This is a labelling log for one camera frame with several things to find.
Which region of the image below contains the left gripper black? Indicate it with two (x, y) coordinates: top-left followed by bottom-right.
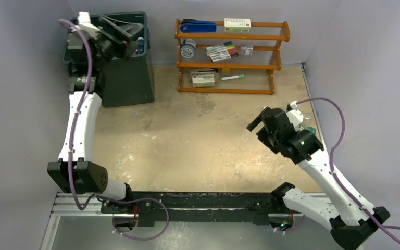
(93, 17), (144, 70)

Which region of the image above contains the small clear bottle purple label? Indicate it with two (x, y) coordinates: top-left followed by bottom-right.
(135, 37), (145, 55)

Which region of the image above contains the green bottle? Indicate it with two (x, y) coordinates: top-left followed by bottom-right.
(299, 126), (317, 135)

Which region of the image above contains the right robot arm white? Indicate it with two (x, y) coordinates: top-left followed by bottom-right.
(246, 107), (390, 249)

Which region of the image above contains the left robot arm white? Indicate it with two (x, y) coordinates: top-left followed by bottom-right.
(47, 12), (144, 213)

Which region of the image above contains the dark green plastic bin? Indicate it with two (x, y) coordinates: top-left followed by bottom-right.
(59, 11), (155, 107)

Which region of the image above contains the green capped white marker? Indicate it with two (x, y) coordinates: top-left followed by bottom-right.
(221, 74), (244, 81)

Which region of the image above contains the blue stapler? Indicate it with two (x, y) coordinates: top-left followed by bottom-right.
(180, 19), (217, 33)

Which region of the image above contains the round tape roll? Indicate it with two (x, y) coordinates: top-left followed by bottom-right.
(180, 38), (196, 58)

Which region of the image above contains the white red box lower shelf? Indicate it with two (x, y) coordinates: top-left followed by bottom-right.
(192, 74), (216, 88)

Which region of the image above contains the orange wooden shelf rack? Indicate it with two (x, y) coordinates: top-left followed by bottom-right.
(174, 19), (291, 95)

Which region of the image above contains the small clear jar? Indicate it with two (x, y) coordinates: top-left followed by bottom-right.
(240, 44), (254, 56)

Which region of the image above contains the pack of coloured markers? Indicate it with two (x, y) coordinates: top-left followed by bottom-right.
(205, 41), (239, 63)

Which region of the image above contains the white green small box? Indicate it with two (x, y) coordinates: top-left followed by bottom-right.
(223, 18), (252, 33)

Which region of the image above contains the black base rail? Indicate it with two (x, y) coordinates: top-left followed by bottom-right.
(51, 184), (325, 229)

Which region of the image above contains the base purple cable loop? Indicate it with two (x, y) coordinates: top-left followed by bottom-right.
(111, 200), (171, 242)

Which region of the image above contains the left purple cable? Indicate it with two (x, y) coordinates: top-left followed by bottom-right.
(57, 19), (169, 241)

